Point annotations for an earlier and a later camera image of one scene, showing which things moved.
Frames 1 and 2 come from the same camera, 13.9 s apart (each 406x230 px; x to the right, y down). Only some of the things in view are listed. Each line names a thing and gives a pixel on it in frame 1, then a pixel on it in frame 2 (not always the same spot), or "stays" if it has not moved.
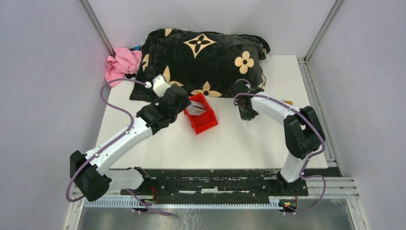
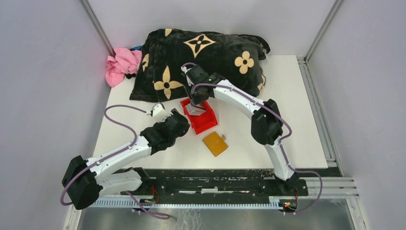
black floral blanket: (206, 63) stays
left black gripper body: (186, 103) → (173, 140)
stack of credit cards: (196, 108) stays
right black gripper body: (247, 113) → (197, 97)
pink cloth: (124, 62) stays
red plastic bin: (207, 120) stays
